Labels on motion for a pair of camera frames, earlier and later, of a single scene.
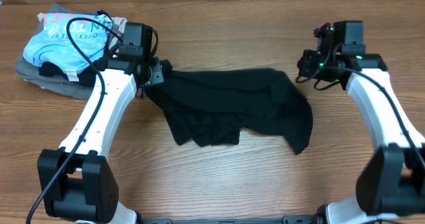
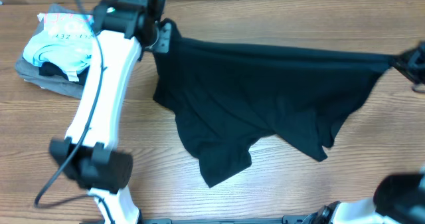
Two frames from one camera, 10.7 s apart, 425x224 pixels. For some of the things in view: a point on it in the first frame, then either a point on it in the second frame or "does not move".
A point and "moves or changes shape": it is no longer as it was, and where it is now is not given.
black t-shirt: [211, 107] moves or changes shape
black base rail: [291, 219] does not move
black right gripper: [307, 63] → [410, 62]
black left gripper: [157, 73] → [164, 30]
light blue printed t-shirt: [50, 45] does not move
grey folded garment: [29, 71] does not move
